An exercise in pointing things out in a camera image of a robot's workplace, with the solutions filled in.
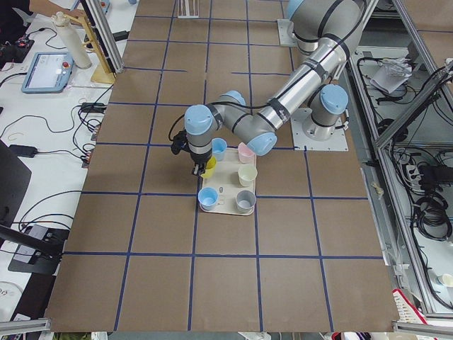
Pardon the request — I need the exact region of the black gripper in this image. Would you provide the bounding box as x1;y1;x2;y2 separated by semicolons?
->
191;154;214;176

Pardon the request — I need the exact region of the yellow ikea cup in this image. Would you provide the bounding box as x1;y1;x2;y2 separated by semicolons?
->
201;156;217;179

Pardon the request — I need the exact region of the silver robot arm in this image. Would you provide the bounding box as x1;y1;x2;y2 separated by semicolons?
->
182;0;369;176

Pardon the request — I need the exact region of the blue rear cup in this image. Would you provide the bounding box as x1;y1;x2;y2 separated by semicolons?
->
212;137;227;162

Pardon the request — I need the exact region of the beige cup tray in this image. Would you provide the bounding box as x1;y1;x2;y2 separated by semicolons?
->
199;148;256;216

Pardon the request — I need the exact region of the light blue front-left cup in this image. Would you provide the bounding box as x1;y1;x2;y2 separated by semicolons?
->
197;187;219;211

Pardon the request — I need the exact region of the pink cup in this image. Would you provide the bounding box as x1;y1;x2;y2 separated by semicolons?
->
238;142;256;164

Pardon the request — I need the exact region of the cream cup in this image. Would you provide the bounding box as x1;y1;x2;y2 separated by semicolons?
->
238;164;258;187

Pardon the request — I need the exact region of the grey cup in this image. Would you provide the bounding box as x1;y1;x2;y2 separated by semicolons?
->
236;190;256;214

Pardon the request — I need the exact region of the wooden mug tree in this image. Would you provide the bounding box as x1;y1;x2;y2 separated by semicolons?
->
69;16;115;84

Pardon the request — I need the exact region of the white cylinder tube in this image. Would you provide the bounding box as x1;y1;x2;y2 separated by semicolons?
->
52;11;92;69

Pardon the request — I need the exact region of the upper blue teach pendant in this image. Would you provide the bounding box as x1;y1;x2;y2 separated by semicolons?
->
21;52;74;94

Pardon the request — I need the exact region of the black monitor stand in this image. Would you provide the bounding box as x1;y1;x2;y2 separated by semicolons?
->
0;141;70;276

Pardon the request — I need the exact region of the crumpled white paper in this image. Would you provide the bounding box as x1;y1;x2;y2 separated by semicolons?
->
370;57;412;94

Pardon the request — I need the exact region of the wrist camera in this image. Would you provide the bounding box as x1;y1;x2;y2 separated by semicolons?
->
171;130;190;155

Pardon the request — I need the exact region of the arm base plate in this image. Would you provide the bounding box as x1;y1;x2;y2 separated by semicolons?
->
277;18;297;47
291;108;348;152

